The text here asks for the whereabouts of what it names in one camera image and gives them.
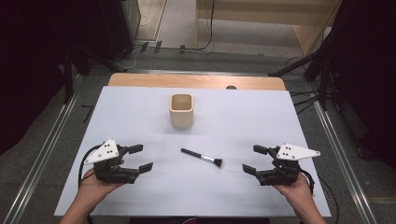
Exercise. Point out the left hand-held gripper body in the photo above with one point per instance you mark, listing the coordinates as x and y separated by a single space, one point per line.
107 172

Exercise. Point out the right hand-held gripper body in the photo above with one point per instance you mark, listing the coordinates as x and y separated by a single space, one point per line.
280 175

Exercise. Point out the black makeup brush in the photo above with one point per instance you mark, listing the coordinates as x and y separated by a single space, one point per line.
199 155

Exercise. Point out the person's right hand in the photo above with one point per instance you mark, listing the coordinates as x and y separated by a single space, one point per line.
297 191

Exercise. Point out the person's left hand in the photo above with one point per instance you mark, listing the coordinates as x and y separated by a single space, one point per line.
90 189

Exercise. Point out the white table mat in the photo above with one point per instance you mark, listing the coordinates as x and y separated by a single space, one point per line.
124 124

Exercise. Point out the beige square cup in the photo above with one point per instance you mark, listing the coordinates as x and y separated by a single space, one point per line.
181 116

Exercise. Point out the round table grommet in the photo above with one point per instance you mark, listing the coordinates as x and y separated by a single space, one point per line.
231 87

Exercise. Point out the wooden table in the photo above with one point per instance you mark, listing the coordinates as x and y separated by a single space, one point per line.
186 81

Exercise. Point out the black metal stand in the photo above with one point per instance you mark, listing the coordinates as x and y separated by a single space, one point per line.
67 81
289 67

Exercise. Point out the small dark floor plug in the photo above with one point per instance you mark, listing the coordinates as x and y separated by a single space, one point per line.
182 48

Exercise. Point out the black cabinet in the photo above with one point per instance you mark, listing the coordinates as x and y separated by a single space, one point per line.
118 28

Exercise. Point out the light wooden shelf unit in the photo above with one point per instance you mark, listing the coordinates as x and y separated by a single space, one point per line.
311 37

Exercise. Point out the black curtain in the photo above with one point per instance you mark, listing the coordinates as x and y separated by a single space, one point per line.
25 62
373 62

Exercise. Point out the metal floor rail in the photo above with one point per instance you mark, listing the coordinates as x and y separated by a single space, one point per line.
342 161
40 158

